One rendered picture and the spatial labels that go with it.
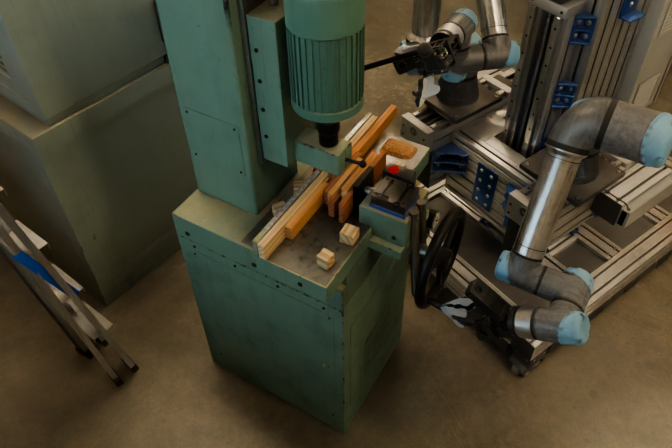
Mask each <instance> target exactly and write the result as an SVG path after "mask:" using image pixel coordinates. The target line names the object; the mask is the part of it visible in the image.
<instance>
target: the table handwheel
mask: <svg viewBox="0 0 672 448"><path fill-rule="evenodd" d="M465 223H466V214H465V211H464V209H463V208H461V207H458V206H457V207H454V208H452V209H451V210H450V211H449V212H448V213H447V214H446V215H445V217H444V218H443V219H442V221H441V223H440V224H439V226H438V228H437V230H436V231H435V233H434V235H433V237H432V239H431V242H430V244H429V246H428V245H426V244H423V243H421V242H420V243H419V244H420V246H419V247H420V249H419V250H420V251H419V256H420V257H422V258H424V259H423V261H422V264H421V267H420V270H419V274H418V277H417V282H416V286H415V294H414V300H415V304H416V306H417V307H418V308H420V309H426V308H427V307H429V306H430V304H428V303H427V299H428V297H431V298H435V299H436V297H437V296H438V294H439V293H440V291H441V289H442V287H443V286H444V284H445V282H446V280H447V278H448V275H449V273H450V271H451V269H452V266H453V264H454V261H455V259H456V256H457V253H458V250H459V247H460V244H461V241H462V237H463V233H464V229H465ZM448 231H449V232H448ZM447 233H448V235H447ZM446 235H447V237H446ZM445 237H446V239H445ZM444 239H445V241H444ZM443 241H444V243H443ZM442 243H443V246H441V245H442ZM435 268H437V270H436V279H435V281H434V283H433V285H432V286H431V288H430V290H429V291H428V292H427V294H426V289H427V284H428V281H429V277H430V274H431V272H432V271H433V270H434V269H435Z"/></svg>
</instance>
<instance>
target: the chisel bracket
mask: <svg viewBox="0 0 672 448"><path fill-rule="evenodd" d="M294 150H295V160H297V161H299V162H302V163H304V164H307V165H310V166H312V167H315V168H318V169H320V170H323V171H326V172H328V173H331V174H333V175H336V176H340V175H341V174H342V173H343V171H344V170H345V169H346V168H347V167H348V165H349V164H350V162H346V161H345V158H350V159H352V142H351V141H348V140H345V139H342V138H340V137H339V143H338V144H337V145H336V146H334V147H331V148H326V147H323V146H321V145H320V144H319V133H318V131H317V129H314V128H311V127H308V126H307V127H306V128H305V129H304V130H303V131H302V132H301V133H300V134H299V135H298V136H297V137H296V138H295V140H294Z"/></svg>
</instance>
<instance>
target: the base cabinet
mask: <svg viewBox="0 0 672 448"><path fill-rule="evenodd" d="M178 239H179V242H180V246H181V249H182V253H183V256H184V260H185V263H186V267H187V270H188V274H189V277H190V281H191V285H192V288H193V292H194V295H195V299H196V302H197V306H198V309H199V313H200V316H201V320H202V324H203V327H204V331H205V334H206V338H207V341H208V345H209V348H210V352H211V355H212V359H213V361H214V362H216V363H218V364H220V365H222V366H223V367H225V368H227V369H229V370H231V371H232V372H234V373H236V374H238V375H240V376H241V377H243V378H245V379H247V380H249V381H250V382H252V383H254V384H256V385H258V386H260V387H261V388H263V389H265V390H267V391H269V392H270V393H272V394H274V395H276V396H278V397H279V398H281V399H283V400H285V401H287V402H288V403H290V404H292V405H294V406H296V407H297V408H299V409H301V410H303V411H305V412H306V413H308V414H310V415H312V416H314V417H315V418H317V419H319V420H321V421H323V422H324V423H326V424H328V425H330V426H332V427H333V428H335V429H337V430H339V431H341V432H342V433H345V432H346V430H347V429H348V427H349V425H350V423H351V422H352V420H353V418H354V417H355V415H356V413H357V412H358V410H359V408H360V407H361V405H362V403H363V401H364V400H365V398H366V396H367V395H368V393H369V391H370V390H371V388H372V386H373V384H374V383H375V381H376V379H377V378H378V376H379V374H380V373H381V371H382V369H383V368H384V366H385V364H386V362H387V361H388V359H389V357H390V356H391V354H392V352H393V351H394V349H395V347H396V346H397V344H398V342H399V340H400V337H401V327H402V317H403V307H404V297H405V287H406V278H407V268H408V258H409V252H408V251H406V252H405V254H404V255H403V257H402V258H401V260H398V259H395V258H393V257H391V256H388V255H386V254H382V256H381V257H380V259H379V260H378V262H377V263H376V265H375V266H374V267H373V269H372V270H371V272H370V273H369V275H368V276H367V278H366V279H365V280H364V282H363V283H362V285H361V286H360V288H359V289H358V291H357V292H356V293H355V295H354V296H353V298H352V299H351V301H350V302H349V304H348V305H347V306H346V308H345V309H344V311H340V310H338V309H336V308H334V307H332V306H330V305H327V304H325V303H323V302H321V301H319V300H317V299H315V298H313V297H310V296H308V295H306V294H304V293H302V292H300V291H298V290H296V289H294V288H291V287H289V286H287V285H285V284H283V283H281V282H279V281H277V280H274V279H272V278H270V277H268V276H266V275H264V274H262V273H260V272H257V271H255V270H253V269H251V268H249V267H247V266H245V265H243V264H241V263H238V262H236V261H234V260H232V259H230V258H228V257H226V256H224V255H221V254H219V253H217V252H215V251H213V250H211V249H209V248H207V247H205V246H202V245H200V244H198V243H196V242H194V241H192V240H190V239H188V238H185V237H183V236H181V235H179V234H178Z"/></svg>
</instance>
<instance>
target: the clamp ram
mask: <svg viewBox="0 0 672 448"><path fill-rule="evenodd" d="M373 182H374V167H372V166H369V167H368V168H367V169H366V170H365V172H364V173H363V174H362V175H361V176H360V178H359V179H358V180H357V181H356V183H355V184H354V185H353V210H354V211H357V212H358V210H359V205H360V204H361V203H362V201H363V200H364V199H365V197H366V196H367V195H368V194H369V192H370V191H372V192H373V191H374V190H375V189H376V188H373Z"/></svg>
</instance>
